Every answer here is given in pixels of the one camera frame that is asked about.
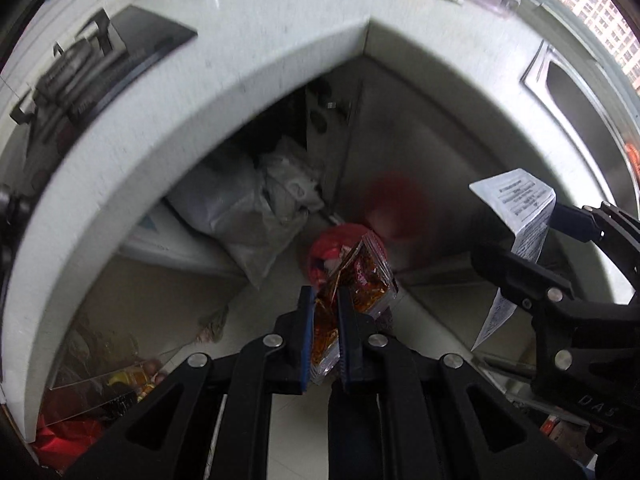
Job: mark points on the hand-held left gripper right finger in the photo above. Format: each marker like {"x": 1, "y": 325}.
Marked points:
{"x": 346, "y": 340}

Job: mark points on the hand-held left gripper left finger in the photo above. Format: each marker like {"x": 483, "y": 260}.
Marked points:
{"x": 307, "y": 340}

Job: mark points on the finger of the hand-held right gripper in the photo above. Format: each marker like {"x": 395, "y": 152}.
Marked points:
{"x": 520, "y": 275}
{"x": 572, "y": 220}

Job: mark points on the white printed paper leaflet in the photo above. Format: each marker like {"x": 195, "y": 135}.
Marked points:
{"x": 525, "y": 210}

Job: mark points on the red orange sauce packet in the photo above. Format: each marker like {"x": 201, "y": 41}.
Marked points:
{"x": 370, "y": 280}

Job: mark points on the red plastic bin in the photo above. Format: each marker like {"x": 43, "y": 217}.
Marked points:
{"x": 325, "y": 250}

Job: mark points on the orange scrubber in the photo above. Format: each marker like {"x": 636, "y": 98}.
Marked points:
{"x": 632, "y": 157}

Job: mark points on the orange white carton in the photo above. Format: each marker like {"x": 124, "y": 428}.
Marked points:
{"x": 555, "y": 427}

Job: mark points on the beige floor cloth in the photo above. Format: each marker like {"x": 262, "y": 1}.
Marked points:
{"x": 212, "y": 325}

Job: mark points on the steel sink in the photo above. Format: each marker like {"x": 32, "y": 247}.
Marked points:
{"x": 575, "y": 90}

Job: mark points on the large grey plastic sack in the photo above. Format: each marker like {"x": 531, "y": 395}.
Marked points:
{"x": 220, "y": 210}

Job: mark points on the crumpled clear plastic bag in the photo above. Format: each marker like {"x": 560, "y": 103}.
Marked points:
{"x": 290, "y": 180}

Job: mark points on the steel cabinet door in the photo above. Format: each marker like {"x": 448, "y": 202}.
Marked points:
{"x": 425, "y": 135}

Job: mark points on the apartment buildings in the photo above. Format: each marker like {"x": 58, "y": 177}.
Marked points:
{"x": 600, "y": 15}

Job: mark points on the black gas stove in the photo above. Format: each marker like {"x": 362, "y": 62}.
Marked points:
{"x": 125, "y": 50}

